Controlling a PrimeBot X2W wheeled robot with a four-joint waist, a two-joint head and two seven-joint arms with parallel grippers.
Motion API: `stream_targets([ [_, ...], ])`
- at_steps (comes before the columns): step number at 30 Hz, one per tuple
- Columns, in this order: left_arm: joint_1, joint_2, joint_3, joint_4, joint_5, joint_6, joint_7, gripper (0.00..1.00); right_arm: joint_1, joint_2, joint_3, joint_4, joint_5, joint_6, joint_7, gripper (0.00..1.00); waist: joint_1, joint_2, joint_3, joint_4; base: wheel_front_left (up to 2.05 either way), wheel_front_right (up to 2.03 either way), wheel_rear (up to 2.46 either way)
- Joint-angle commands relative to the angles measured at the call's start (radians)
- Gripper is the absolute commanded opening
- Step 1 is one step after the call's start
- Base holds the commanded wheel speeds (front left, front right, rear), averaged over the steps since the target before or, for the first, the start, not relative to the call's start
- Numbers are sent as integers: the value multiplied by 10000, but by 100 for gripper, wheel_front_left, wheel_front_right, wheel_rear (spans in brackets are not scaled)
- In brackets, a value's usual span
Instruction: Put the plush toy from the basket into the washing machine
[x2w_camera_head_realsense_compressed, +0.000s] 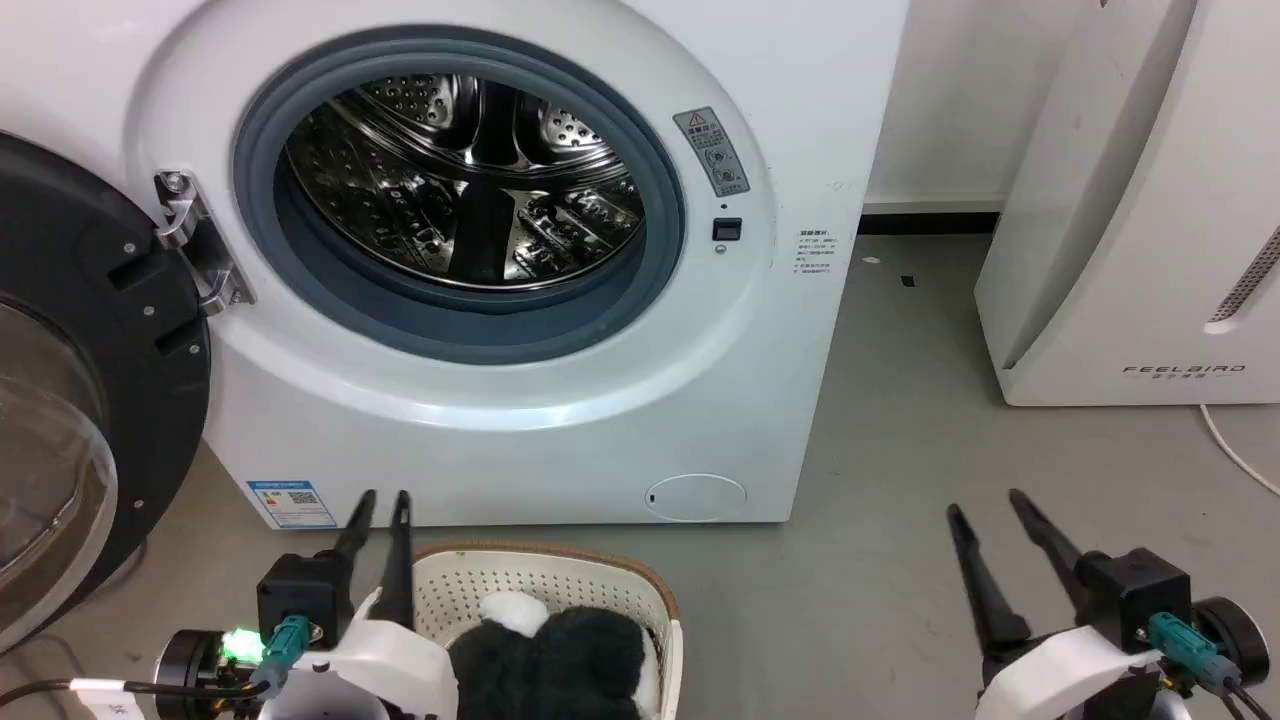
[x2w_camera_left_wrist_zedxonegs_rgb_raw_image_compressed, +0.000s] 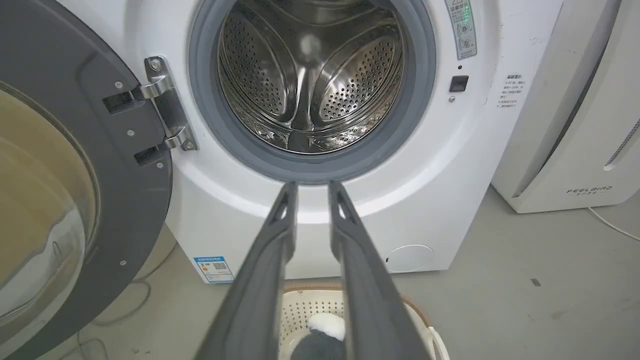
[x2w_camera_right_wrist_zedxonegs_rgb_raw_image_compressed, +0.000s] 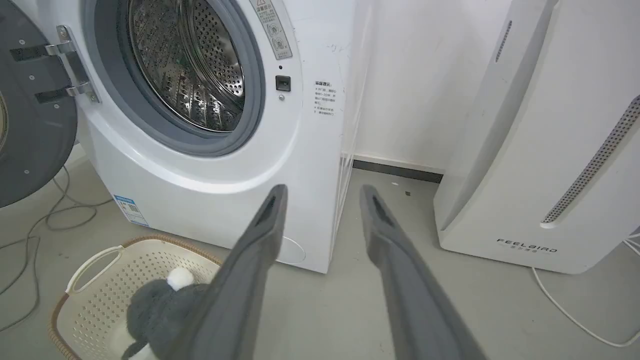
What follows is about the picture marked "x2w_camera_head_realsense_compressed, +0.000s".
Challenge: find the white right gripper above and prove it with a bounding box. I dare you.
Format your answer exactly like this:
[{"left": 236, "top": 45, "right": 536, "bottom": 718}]
[{"left": 946, "top": 488, "right": 1166, "bottom": 720}]

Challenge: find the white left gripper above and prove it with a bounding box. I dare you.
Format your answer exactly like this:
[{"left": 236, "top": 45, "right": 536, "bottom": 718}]
[{"left": 262, "top": 489, "right": 459, "bottom": 720}]

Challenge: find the black round washer door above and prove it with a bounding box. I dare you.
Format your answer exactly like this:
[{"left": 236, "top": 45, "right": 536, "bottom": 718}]
[{"left": 0, "top": 130, "right": 213, "bottom": 656}]

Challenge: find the stainless steel washing machine drum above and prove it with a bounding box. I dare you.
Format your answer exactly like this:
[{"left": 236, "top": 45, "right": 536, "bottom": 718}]
[{"left": 285, "top": 72, "right": 646, "bottom": 293}]

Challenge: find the blue energy label sticker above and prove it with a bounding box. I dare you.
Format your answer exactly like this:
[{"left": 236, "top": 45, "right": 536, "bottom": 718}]
[{"left": 246, "top": 480, "right": 338, "bottom": 530}]

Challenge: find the white perforated laundry basket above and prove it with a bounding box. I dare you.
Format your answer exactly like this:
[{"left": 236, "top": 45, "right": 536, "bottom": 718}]
[{"left": 412, "top": 542, "right": 685, "bottom": 720}]

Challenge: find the black and white plush clothing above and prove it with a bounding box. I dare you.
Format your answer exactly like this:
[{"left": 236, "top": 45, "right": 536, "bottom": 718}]
[{"left": 447, "top": 590, "right": 661, "bottom": 720}]

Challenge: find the grey rubber door gasket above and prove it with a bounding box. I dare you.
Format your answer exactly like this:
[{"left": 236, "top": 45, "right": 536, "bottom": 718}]
[{"left": 232, "top": 28, "right": 687, "bottom": 366}]

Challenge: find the white front-load washing machine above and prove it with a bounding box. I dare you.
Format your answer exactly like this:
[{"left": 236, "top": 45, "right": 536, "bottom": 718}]
[{"left": 0, "top": 0, "right": 911, "bottom": 531}]

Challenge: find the round white filter cover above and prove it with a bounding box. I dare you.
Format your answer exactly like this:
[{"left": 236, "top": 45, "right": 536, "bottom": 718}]
[{"left": 645, "top": 473, "right": 748, "bottom": 523}]

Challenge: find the white air purifier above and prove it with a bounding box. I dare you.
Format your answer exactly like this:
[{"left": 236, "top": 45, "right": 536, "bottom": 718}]
[{"left": 975, "top": 0, "right": 1280, "bottom": 408}]

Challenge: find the black baseboard strip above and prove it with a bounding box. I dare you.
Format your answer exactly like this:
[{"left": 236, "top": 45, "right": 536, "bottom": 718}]
[{"left": 860, "top": 212, "right": 1001, "bottom": 236}]

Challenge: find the small text sticker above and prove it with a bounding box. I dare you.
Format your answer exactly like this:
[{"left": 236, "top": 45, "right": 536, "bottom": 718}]
[{"left": 795, "top": 228, "right": 839, "bottom": 276}]

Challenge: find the chrome door hinge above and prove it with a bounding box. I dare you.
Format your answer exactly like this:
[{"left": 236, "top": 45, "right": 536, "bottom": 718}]
[{"left": 153, "top": 170, "right": 256, "bottom": 319}]

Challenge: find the grey warning label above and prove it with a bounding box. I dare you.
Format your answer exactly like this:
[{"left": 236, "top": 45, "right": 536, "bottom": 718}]
[{"left": 672, "top": 106, "right": 751, "bottom": 199}]

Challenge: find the left black cable teal plug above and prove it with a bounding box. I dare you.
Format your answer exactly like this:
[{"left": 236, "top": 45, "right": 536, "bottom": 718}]
[{"left": 0, "top": 615, "right": 313, "bottom": 706}]

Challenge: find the black cable teal plug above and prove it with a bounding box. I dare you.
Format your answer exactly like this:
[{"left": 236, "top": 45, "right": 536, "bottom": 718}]
[
  {"left": 1148, "top": 612, "right": 1280, "bottom": 720},
  {"left": 0, "top": 615, "right": 313, "bottom": 706}
]

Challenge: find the right black cable teal plug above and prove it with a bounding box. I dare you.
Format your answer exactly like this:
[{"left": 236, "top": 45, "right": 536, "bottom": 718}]
[{"left": 1148, "top": 612, "right": 1280, "bottom": 720}]

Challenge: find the white floor cable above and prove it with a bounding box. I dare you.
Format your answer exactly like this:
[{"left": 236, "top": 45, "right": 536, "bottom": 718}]
[{"left": 1200, "top": 404, "right": 1280, "bottom": 498}]

